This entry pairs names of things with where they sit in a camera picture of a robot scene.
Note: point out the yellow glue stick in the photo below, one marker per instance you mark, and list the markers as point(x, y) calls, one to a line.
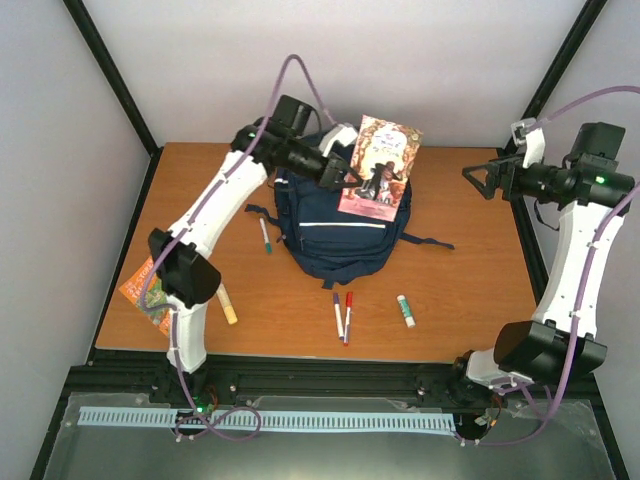
point(226, 305)

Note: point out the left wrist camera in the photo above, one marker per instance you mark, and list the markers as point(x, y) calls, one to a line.
point(343, 133)

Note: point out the orange Treehouse paperback book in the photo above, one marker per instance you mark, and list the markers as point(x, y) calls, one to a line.
point(148, 300)

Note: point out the clear acrylic front plate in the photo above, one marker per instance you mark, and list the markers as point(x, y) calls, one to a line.
point(570, 447)

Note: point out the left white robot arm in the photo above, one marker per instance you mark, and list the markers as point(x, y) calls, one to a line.
point(181, 253)

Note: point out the light blue cable duct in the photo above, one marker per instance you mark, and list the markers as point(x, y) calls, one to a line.
point(271, 421)

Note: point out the red capped marker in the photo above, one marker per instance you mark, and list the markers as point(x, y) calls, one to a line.
point(348, 317)

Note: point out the green capped marker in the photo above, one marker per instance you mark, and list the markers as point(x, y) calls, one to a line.
point(265, 235)

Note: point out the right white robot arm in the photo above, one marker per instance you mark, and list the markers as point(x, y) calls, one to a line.
point(593, 198)

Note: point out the green white glue stick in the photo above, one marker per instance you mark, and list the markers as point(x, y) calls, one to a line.
point(406, 311)

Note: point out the black aluminium frame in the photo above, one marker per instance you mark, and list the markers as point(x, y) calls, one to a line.
point(119, 371)

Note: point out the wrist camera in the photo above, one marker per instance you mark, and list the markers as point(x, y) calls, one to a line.
point(528, 136)
point(343, 133)

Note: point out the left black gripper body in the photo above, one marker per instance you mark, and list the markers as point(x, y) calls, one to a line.
point(326, 178)

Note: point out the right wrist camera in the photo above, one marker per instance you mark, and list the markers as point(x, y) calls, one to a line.
point(528, 136)

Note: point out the purple capped marker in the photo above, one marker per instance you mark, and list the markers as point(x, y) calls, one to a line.
point(338, 316)

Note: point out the navy blue backpack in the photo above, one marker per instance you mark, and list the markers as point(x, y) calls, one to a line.
point(326, 243)

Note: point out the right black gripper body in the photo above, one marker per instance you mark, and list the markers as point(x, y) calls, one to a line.
point(516, 188)

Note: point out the pink illustrated paperback book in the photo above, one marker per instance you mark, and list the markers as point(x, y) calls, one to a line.
point(383, 157)

